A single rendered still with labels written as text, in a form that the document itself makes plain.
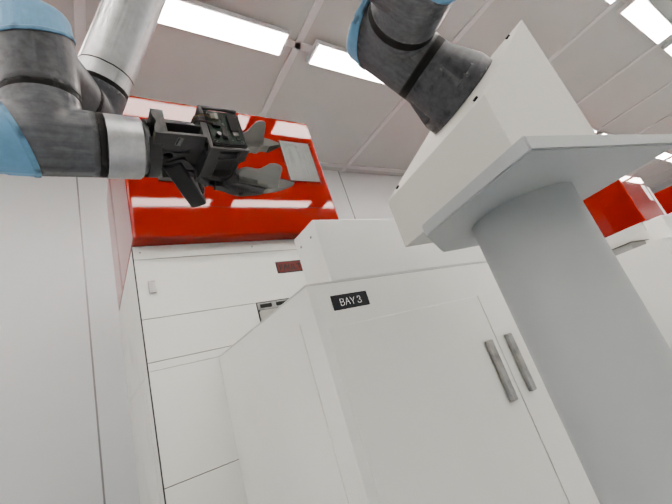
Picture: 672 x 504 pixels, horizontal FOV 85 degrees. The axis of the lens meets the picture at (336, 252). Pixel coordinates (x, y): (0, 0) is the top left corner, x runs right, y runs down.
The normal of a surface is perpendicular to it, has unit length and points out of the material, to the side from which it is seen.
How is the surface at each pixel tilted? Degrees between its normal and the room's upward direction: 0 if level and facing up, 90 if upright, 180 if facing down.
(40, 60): 102
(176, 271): 90
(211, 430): 90
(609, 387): 90
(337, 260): 90
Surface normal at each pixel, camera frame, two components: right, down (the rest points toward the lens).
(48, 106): 0.72, -0.24
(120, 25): 0.51, -0.06
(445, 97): -0.55, 0.33
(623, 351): -0.22, -0.26
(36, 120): 0.53, -0.27
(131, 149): 0.61, 0.28
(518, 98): 0.36, -0.41
